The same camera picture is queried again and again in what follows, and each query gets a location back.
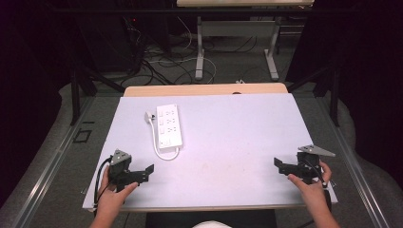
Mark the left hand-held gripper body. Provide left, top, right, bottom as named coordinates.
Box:
left=108, top=148, right=144, bottom=193

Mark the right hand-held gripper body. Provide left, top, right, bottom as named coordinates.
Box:
left=283, top=144, right=336, bottom=185

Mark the person's right hand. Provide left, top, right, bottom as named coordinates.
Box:
left=287, top=159, right=333, bottom=208

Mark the person's left hand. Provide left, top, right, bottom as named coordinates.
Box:
left=96, top=165, right=140, bottom=219

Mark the white power strip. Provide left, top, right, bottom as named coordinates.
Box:
left=156, top=104, right=184, bottom=150

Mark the white table mat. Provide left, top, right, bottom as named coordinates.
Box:
left=82, top=92, right=338, bottom=212

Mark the black metal stand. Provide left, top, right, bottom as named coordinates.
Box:
left=67, top=47, right=126, bottom=127
left=286, top=60, right=341, bottom=127

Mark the person's white clothing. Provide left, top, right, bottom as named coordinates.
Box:
left=192, top=220, right=233, bottom=228

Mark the wooden table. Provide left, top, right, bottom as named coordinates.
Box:
left=122, top=82, right=289, bottom=98

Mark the black equipment cabinet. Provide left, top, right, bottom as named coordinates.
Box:
left=74, top=12, right=144, bottom=75

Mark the desk with grey legs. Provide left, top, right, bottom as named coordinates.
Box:
left=176, top=0, right=316, bottom=82

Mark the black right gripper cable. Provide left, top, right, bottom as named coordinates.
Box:
left=302, top=157, right=333, bottom=213

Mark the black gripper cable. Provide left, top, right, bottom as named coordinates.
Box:
left=93, top=154, right=114, bottom=208
left=302, top=157, right=333, bottom=213

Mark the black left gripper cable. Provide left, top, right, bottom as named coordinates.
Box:
left=93, top=154, right=114, bottom=208

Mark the white power strip cable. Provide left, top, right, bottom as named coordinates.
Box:
left=148, top=117, right=181, bottom=162

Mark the aluminium floor rail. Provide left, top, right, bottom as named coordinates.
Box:
left=315, top=94, right=392, bottom=228
left=10, top=95, right=97, bottom=228

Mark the black floor socket frame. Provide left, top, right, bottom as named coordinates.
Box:
left=72, top=128, right=93, bottom=144

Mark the tangle of floor cables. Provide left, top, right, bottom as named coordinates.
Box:
left=122, top=15, right=259, bottom=87

